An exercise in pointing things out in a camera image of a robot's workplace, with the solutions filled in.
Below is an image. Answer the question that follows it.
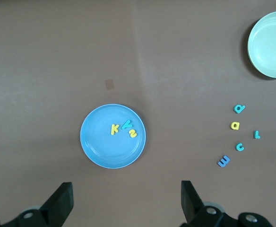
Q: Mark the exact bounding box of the pale green plate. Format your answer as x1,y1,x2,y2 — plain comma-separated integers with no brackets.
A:
247,10,276,79

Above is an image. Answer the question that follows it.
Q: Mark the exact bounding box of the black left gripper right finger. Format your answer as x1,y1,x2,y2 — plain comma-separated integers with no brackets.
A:
180,180,275,227

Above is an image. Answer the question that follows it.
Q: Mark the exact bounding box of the blue foam letter E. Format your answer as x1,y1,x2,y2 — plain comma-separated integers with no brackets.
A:
217,155,231,168

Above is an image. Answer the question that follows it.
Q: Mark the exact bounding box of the brown tape patch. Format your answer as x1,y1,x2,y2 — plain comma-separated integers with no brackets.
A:
104,79,115,91

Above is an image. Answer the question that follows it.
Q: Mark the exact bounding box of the yellow foam letter k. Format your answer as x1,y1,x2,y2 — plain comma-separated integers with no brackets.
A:
110,123,120,136

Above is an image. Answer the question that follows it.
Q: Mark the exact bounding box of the blue plate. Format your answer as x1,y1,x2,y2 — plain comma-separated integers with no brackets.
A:
80,103,147,169

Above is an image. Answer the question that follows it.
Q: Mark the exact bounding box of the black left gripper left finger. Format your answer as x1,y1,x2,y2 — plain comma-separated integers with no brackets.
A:
0,181,74,227

